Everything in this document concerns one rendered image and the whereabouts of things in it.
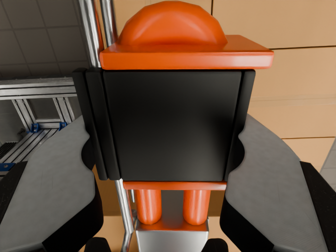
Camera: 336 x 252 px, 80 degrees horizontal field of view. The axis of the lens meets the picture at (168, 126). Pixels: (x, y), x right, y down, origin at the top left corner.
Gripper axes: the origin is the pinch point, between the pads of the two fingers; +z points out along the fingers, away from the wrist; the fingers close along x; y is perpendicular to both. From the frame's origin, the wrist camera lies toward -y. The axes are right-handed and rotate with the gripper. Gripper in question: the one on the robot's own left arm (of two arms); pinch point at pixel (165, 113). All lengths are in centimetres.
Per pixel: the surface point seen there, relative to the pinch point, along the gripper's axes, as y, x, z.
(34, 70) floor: 31, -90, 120
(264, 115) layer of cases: 36, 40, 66
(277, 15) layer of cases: -1, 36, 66
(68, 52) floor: 21, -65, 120
